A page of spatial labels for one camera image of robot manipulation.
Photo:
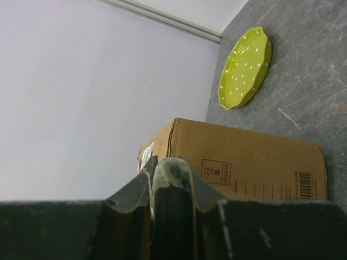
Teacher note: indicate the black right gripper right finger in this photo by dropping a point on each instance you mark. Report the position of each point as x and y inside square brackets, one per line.
[266, 229]

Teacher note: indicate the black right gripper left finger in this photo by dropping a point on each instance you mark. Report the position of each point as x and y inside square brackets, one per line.
[118, 227]

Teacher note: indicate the yellow utility knife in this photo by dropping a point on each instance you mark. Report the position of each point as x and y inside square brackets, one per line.
[172, 211]

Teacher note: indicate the brown cardboard express box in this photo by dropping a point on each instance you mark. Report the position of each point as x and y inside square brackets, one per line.
[243, 164]

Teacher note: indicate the green dotted plate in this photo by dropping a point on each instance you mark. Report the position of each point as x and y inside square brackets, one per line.
[245, 69]

